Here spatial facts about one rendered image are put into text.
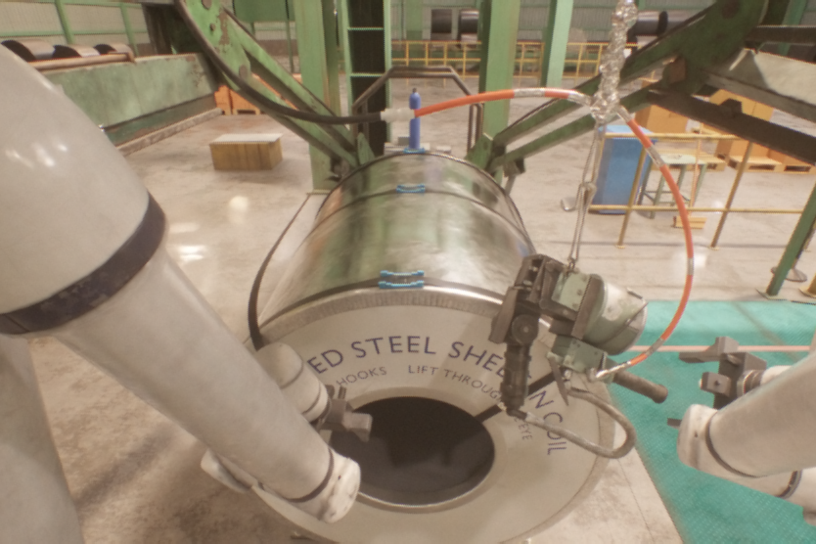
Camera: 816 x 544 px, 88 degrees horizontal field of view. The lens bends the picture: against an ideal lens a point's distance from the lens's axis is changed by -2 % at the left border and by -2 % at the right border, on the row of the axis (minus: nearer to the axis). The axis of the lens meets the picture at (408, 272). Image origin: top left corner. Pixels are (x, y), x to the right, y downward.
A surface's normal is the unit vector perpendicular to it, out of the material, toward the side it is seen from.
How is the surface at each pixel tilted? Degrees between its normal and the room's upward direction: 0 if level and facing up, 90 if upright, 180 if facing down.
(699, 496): 0
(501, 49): 90
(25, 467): 93
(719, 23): 90
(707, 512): 0
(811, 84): 50
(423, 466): 9
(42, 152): 69
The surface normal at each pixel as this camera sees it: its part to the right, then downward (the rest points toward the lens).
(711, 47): -0.94, 0.17
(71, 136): 0.89, -0.34
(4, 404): 0.98, 0.13
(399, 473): 0.16, -0.86
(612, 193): -0.04, 0.53
